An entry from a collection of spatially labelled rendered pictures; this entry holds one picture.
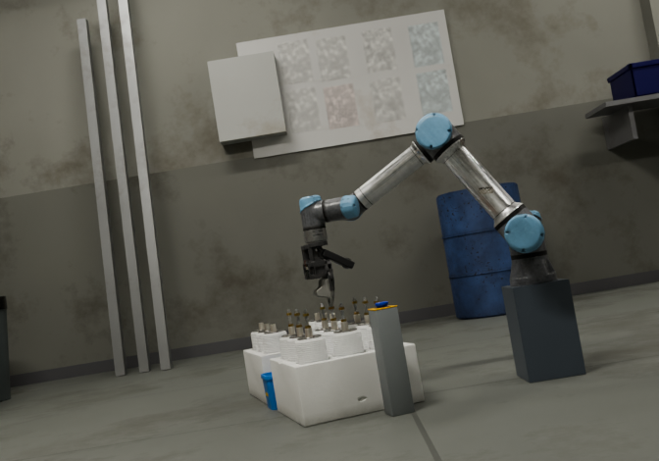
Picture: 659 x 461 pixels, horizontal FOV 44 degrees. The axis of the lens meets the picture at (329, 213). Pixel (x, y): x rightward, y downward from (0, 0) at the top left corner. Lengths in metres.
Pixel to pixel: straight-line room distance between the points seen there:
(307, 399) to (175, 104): 3.67
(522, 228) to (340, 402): 0.76
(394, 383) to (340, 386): 0.18
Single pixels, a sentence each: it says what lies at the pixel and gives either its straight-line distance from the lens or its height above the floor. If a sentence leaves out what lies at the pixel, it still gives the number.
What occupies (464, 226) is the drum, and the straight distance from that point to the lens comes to 5.09.
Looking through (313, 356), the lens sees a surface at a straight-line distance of 2.52.
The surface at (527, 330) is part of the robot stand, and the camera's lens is 2.65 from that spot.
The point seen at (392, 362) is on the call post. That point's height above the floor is 0.15.
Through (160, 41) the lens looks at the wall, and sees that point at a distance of 5.97.
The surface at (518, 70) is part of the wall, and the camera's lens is 5.93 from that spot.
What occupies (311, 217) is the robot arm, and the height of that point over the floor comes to 0.63.
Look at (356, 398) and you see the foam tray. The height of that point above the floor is 0.05.
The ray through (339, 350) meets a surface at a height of 0.20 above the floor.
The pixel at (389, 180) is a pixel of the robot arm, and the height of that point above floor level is 0.71.
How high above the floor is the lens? 0.46
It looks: 4 degrees up
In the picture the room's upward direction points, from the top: 9 degrees counter-clockwise
